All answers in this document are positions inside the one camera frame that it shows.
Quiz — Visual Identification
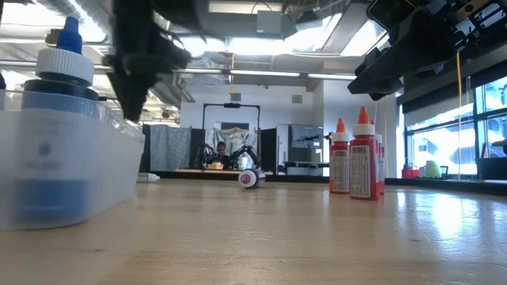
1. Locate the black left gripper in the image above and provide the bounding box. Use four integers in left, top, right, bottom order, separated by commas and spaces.
103, 0, 199, 122

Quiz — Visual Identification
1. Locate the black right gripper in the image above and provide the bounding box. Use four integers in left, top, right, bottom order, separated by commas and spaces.
347, 0, 507, 102

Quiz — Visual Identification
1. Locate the blue food coloring bottle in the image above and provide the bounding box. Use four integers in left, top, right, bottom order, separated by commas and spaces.
11, 15, 100, 225

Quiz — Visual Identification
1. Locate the small green dropper bottle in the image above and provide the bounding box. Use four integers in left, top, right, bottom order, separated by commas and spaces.
136, 172, 162, 184

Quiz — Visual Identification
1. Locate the purple food coloring bottle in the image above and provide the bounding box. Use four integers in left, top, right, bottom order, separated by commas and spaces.
238, 167, 267, 190

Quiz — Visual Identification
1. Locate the grey curtain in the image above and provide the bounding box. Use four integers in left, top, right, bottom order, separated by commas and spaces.
147, 124, 192, 172

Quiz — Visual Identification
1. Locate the clear plastic container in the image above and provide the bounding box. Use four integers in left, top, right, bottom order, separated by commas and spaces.
0, 89, 147, 232

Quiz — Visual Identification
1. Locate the red box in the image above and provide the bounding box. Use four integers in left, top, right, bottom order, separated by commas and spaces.
401, 165, 421, 180

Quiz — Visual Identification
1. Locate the grey cabinet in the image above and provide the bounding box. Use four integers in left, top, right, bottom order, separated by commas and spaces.
276, 123, 324, 176

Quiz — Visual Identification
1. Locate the person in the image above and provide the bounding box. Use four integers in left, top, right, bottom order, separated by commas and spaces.
212, 141, 231, 169

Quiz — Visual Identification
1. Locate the green object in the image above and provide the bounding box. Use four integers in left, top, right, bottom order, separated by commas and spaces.
425, 159, 442, 179

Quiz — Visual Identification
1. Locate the long LED light bar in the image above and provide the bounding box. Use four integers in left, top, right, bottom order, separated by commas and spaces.
0, 59, 357, 83

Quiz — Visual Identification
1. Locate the grey tarp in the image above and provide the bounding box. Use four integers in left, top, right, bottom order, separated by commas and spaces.
204, 126, 259, 159

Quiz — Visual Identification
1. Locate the grey ceiling box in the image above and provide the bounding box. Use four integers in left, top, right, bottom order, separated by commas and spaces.
256, 9, 284, 35

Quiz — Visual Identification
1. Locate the black box by window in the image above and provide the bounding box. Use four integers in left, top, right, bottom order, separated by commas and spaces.
475, 138, 507, 181

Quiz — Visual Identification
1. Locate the yellow hanging cable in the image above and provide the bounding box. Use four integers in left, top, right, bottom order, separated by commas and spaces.
455, 51, 463, 180

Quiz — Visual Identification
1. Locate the black gantry frame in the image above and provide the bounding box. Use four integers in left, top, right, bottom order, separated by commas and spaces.
201, 102, 262, 167

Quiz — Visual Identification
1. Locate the black aluminium table frame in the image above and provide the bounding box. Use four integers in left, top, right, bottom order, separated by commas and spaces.
152, 169, 507, 197

